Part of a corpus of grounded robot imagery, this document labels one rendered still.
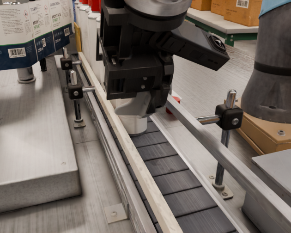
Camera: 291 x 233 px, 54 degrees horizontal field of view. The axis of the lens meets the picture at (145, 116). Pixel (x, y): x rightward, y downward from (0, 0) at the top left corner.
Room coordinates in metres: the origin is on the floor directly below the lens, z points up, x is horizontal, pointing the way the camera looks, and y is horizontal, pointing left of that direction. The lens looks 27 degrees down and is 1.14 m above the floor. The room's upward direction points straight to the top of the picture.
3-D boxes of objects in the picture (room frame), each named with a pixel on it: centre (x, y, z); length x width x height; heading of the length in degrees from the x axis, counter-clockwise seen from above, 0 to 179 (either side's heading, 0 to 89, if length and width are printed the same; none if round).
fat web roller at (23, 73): (0.70, 0.31, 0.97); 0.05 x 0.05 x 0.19
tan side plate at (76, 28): (0.91, 0.21, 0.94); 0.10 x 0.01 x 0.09; 19
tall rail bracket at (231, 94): (0.34, -0.09, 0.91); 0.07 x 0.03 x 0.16; 109
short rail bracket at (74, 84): (0.57, 0.15, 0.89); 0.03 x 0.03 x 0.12; 19
